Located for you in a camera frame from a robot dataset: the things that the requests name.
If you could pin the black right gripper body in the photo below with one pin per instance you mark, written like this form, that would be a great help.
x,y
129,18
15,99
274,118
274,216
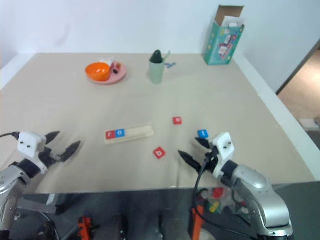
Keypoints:
x,y
212,165

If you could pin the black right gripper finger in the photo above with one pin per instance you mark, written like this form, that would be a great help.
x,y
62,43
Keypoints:
x,y
203,143
189,160

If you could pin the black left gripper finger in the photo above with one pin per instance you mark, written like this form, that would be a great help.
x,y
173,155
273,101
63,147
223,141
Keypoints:
x,y
71,151
53,137

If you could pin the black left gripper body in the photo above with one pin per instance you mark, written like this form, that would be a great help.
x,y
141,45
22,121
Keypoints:
x,y
48,157

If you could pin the blue letter tile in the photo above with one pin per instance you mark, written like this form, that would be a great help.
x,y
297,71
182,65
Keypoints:
x,y
120,133
202,133

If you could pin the small red letter tile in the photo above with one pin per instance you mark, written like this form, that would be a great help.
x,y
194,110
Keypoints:
x,y
177,120

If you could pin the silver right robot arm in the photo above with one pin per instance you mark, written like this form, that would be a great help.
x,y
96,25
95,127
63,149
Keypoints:
x,y
260,195

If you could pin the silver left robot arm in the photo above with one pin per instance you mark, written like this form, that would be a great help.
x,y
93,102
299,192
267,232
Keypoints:
x,y
10,180

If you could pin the red letter b block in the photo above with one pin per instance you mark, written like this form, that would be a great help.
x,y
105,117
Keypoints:
x,y
159,152

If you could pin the wooden letter tile rack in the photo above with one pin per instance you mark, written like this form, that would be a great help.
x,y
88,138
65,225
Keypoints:
x,y
137,131

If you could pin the clear bag of colourful parts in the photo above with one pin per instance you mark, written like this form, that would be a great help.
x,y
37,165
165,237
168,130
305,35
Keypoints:
x,y
220,200

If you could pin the long orange tool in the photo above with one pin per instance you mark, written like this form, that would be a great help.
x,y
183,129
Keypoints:
x,y
197,222

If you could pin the small orange tool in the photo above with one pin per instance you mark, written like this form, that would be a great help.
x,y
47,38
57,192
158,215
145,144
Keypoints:
x,y
83,227

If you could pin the orange plastic bowl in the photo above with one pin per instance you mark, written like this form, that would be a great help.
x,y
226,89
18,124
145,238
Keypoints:
x,y
96,71

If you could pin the pale green cup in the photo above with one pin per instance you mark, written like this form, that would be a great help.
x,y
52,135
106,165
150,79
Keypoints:
x,y
156,72

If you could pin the pink plate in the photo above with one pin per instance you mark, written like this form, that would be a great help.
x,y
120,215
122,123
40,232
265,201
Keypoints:
x,y
120,75

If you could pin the small dark item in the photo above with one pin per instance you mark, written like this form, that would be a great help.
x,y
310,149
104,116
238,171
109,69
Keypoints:
x,y
115,71

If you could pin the clear snack packet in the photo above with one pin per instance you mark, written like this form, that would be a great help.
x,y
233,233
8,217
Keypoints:
x,y
107,61

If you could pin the pale green stick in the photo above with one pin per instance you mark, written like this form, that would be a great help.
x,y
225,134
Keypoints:
x,y
167,55

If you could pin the red snack packet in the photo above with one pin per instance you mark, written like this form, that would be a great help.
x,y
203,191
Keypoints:
x,y
117,66

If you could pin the green cardboard box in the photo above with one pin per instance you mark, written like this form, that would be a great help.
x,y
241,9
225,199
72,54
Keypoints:
x,y
220,47

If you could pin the dark green rounded object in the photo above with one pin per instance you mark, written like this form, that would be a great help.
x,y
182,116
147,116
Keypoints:
x,y
157,56

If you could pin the grey box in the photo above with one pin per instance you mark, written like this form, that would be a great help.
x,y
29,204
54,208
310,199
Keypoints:
x,y
310,124

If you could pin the white paper insert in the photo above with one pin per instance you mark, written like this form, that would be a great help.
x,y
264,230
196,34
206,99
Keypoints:
x,y
232,22

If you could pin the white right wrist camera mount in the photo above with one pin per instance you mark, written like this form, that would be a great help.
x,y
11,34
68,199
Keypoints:
x,y
225,142

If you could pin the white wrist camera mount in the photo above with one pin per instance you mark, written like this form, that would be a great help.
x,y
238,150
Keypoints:
x,y
28,143
225,142

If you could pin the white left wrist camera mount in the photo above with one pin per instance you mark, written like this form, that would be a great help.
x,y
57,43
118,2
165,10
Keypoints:
x,y
28,143

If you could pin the grey metal table bracket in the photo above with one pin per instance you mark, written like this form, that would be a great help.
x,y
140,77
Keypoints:
x,y
37,202

